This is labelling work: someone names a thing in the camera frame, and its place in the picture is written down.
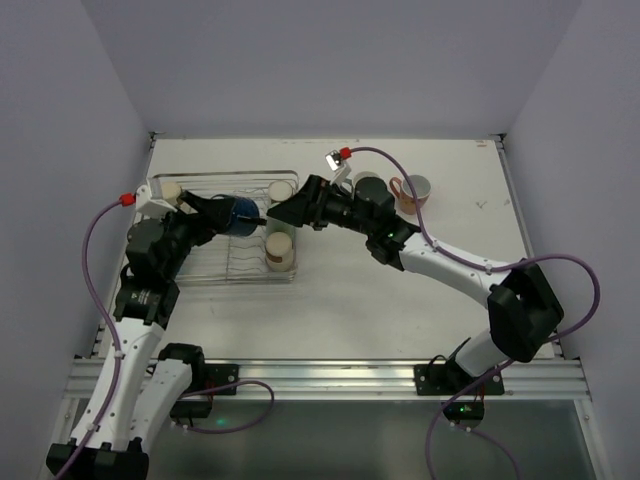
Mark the dark blue mug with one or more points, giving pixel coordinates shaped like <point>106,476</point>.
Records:
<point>244,215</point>

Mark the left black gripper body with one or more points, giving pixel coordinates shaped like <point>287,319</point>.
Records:
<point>189,215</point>

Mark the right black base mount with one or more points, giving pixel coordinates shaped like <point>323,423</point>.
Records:
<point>440,377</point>

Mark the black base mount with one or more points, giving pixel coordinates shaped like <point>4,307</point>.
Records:
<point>200,407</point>
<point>440,377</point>

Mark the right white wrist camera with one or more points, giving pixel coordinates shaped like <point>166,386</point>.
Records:
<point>338,161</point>

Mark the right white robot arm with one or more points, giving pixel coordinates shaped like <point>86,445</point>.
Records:
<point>522,307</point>

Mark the aluminium rail frame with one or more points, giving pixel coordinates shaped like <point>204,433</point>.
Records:
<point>394,380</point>

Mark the metal wire dish rack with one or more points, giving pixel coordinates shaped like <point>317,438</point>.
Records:
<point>226,260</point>

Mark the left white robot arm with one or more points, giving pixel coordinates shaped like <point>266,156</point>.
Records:
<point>139,385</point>

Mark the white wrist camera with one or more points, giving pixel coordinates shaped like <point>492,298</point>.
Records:
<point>338,161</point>
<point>157,196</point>

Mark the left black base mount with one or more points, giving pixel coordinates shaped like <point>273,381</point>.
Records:
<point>200,407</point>

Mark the grey teal mug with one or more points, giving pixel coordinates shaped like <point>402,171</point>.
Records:
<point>361,176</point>

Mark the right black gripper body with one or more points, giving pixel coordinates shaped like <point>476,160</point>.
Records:
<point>316,203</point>

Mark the cream brown cup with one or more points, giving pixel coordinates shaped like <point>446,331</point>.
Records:
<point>280,191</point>
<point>279,252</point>

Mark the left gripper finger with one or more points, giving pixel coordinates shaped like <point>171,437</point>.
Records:
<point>211,212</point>
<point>251,219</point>

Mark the light green cup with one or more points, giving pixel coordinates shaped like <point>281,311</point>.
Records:
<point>277,226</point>

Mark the pink patterned mug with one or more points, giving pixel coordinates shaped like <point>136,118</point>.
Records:
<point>411,194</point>

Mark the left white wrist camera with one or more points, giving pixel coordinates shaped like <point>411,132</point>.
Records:
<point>157,196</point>

